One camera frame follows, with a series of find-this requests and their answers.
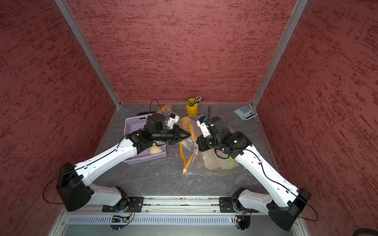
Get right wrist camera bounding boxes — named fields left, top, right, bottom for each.
left=196, top=116, right=214, bottom=138

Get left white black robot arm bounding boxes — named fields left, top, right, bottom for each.
left=56, top=113, right=191, bottom=212

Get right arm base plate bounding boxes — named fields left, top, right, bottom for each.
left=219, top=197, right=259, bottom=214

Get yellow pen cup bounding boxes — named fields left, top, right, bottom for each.
left=185, top=103, right=198, bottom=116

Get grey calculator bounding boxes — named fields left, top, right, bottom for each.
left=234, top=106, right=257, bottom=121

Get clear zip-top bag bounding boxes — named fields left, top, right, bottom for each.
left=179, top=116, right=240, bottom=176
left=157, top=103, right=183, bottom=125

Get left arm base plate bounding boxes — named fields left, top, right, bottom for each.
left=102, top=196, right=144, bottom=213

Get pens in cup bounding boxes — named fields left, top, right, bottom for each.
left=187, top=96, right=202, bottom=107

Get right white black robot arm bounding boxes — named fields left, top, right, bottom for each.
left=196, top=116, right=311, bottom=231

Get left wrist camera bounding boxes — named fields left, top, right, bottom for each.
left=166, top=113, right=180, bottom=129

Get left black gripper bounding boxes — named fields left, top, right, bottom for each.
left=152, top=124, right=191, bottom=144

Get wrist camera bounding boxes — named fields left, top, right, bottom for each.
left=166, top=113, right=180, bottom=129
left=196, top=116, right=214, bottom=138

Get lilac perforated plastic basket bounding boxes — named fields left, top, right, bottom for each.
left=124, top=115, right=166, bottom=165

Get aluminium front rail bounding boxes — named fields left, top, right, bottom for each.
left=69, top=191, right=275, bottom=215

